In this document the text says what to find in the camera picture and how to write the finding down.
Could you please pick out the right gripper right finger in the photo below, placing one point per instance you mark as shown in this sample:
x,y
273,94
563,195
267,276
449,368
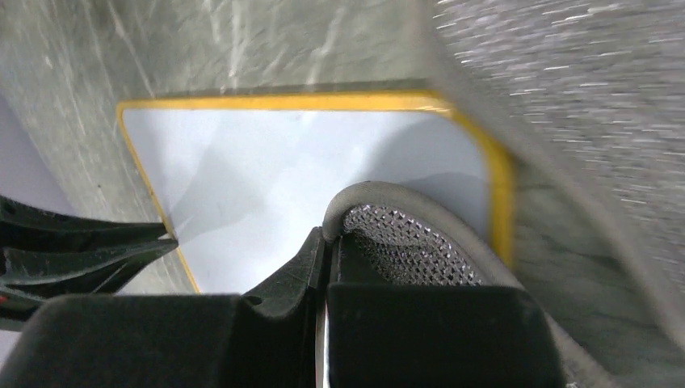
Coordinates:
x,y
386,335

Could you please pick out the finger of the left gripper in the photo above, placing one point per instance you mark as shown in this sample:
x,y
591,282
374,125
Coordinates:
x,y
34,277
28,228

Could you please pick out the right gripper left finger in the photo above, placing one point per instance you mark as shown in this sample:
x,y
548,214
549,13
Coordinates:
x,y
263,338

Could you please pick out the yellow framed whiteboard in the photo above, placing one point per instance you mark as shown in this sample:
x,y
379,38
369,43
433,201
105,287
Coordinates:
x,y
241,180

